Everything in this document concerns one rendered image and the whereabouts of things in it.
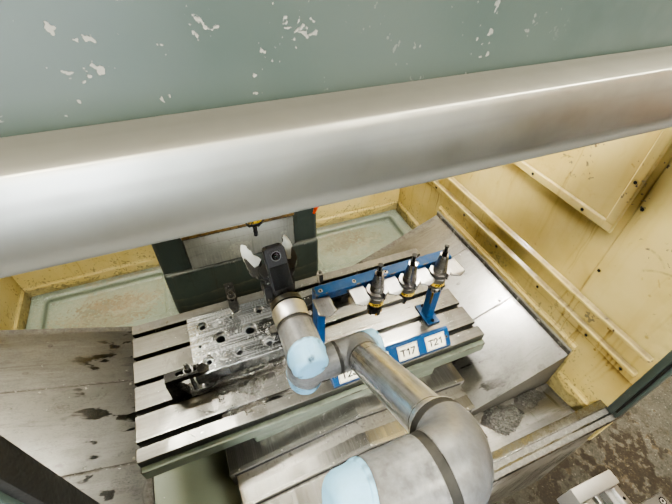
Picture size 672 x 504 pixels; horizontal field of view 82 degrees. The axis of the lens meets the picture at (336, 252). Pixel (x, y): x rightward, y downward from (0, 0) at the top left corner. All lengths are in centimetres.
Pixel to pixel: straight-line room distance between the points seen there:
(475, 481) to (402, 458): 9
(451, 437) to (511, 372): 114
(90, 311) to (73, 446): 74
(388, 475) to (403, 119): 43
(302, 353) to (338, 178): 61
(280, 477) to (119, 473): 54
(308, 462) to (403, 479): 93
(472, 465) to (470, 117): 44
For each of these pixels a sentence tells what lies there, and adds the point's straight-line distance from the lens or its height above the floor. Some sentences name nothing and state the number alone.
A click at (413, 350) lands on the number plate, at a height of 94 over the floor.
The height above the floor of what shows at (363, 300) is 122.
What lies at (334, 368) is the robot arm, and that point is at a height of 135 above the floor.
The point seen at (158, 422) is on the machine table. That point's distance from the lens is 139.
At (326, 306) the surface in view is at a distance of 112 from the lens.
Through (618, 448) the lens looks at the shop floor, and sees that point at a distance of 269.
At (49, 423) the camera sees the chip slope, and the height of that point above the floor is 75.
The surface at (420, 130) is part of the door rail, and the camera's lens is 17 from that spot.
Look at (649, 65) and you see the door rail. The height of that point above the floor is 203.
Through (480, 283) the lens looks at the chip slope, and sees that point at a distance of 184.
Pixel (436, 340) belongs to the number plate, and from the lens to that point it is 144.
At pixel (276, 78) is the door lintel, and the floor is 204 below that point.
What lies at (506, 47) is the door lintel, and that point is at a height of 204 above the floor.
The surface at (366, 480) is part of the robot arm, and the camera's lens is 51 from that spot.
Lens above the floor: 210
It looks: 44 degrees down
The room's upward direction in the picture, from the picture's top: 2 degrees clockwise
